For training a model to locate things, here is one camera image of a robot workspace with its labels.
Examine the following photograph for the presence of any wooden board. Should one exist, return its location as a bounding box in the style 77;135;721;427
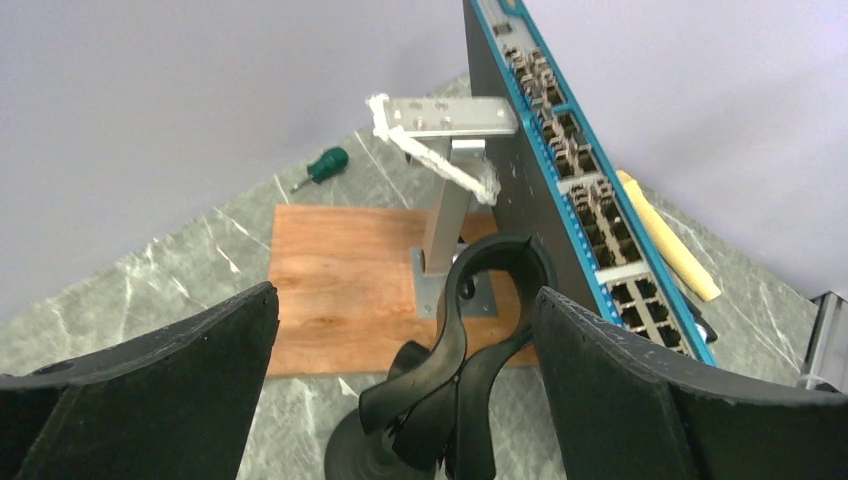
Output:
266;203;539;378

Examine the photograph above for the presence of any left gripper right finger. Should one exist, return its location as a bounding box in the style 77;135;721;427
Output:
533;288;847;479

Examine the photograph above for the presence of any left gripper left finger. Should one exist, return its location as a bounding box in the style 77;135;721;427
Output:
1;282;279;479

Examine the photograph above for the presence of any green handled screwdriver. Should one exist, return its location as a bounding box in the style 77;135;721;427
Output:
290;147;349;194

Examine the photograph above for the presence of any blue network switch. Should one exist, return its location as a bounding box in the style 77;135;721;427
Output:
464;1;714;364

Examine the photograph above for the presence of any white metal bracket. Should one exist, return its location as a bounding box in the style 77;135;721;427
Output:
367;93;518;319

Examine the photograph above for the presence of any yellow microphone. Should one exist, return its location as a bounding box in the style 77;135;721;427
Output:
616;170;721;302

